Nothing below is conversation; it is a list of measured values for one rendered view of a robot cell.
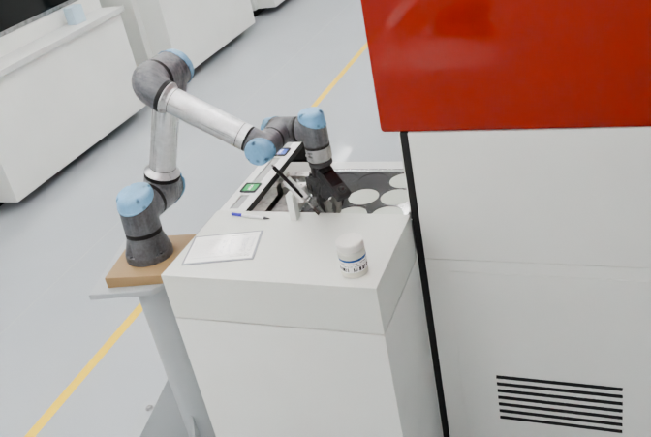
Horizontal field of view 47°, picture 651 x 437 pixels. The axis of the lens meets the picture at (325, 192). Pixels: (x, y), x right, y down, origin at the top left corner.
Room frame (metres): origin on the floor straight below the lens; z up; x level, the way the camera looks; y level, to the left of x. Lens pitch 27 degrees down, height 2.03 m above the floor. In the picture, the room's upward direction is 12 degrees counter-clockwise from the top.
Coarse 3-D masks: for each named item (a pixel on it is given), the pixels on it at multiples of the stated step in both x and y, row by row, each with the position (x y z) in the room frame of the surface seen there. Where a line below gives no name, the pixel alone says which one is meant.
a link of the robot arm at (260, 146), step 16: (144, 64) 2.08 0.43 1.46; (160, 64) 2.09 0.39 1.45; (144, 80) 2.02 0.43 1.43; (160, 80) 2.02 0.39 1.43; (144, 96) 2.01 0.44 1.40; (176, 96) 1.99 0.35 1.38; (192, 96) 2.00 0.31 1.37; (160, 112) 2.01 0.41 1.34; (176, 112) 1.97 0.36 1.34; (192, 112) 1.95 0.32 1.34; (208, 112) 1.95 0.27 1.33; (224, 112) 1.96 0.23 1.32; (208, 128) 1.93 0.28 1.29; (224, 128) 1.91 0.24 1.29; (240, 128) 1.91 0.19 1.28; (256, 128) 1.92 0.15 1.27; (272, 128) 1.94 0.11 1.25; (240, 144) 1.89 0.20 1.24; (256, 144) 1.85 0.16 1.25; (272, 144) 1.87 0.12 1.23; (256, 160) 1.85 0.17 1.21
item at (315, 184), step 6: (330, 162) 1.95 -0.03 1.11; (312, 168) 1.95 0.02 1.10; (318, 168) 1.94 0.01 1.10; (312, 174) 1.99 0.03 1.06; (306, 180) 2.00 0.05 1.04; (312, 180) 1.97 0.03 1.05; (318, 180) 1.96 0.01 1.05; (312, 186) 1.98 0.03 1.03; (318, 186) 1.94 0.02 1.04; (324, 186) 1.94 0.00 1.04; (312, 192) 1.98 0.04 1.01; (318, 192) 1.94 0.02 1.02; (324, 192) 1.93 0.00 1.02; (324, 198) 1.93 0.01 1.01
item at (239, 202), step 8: (288, 144) 2.49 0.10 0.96; (296, 144) 2.47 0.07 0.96; (288, 152) 2.42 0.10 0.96; (272, 160) 2.38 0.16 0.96; (280, 160) 2.36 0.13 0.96; (256, 168) 2.34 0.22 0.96; (264, 168) 2.33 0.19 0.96; (280, 168) 2.30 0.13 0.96; (256, 176) 2.27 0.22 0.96; (264, 176) 2.26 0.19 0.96; (272, 176) 2.24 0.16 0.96; (264, 184) 2.20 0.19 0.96; (256, 192) 2.15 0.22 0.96; (232, 200) 2.13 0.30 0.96; (240, 200) 2.13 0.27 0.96; (248, 200) 2.11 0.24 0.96; (224, 208) 2.09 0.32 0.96; (232, 208) 2.07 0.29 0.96; (240, 208) 2.06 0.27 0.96
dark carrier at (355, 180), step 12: (348, 180) 2.23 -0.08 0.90; (360, 180) 2.21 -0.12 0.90; (372, 180) 2.19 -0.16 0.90; (384, 180) 2.17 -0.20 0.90; (384, 192) 2.09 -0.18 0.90; (312, 204) 2.11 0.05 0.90; (348, 204) 2.06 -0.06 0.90; (360, 204) 2.04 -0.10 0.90; (372, 204) 2.03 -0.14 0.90; (384, 204) 2.01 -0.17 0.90; (396, 204) 2.00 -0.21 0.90; (408, 204) 1.98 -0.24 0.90
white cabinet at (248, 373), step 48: (192, 336) 1.74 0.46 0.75; (240, 336) 1.67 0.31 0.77; (288, 336) 1.61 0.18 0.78; (336, 336) 1.55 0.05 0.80; (384, 336) 1.49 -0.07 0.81; (240, 384) 1.69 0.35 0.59; (288, 384) 1.63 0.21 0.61; (336, 384) 1.56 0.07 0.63; (384, 384) 1.50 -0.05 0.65; (432, 384) 1.79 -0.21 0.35; (240, 432) 1.72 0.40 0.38; (288, 432) 1.65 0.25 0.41; (336, 432) 1.58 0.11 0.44; (384, 432) 1.52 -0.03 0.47; (432, 432) 1.72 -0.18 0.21
